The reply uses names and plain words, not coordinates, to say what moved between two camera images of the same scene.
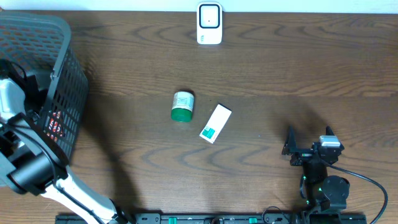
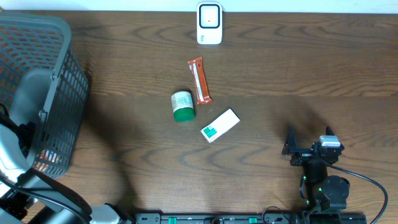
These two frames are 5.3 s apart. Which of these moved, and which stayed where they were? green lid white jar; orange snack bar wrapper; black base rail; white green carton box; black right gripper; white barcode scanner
Moved: white green carton box; orange snack bar wrapper
Stayed: black base rail; green lid white jar; black right gripper; white barcode scanner
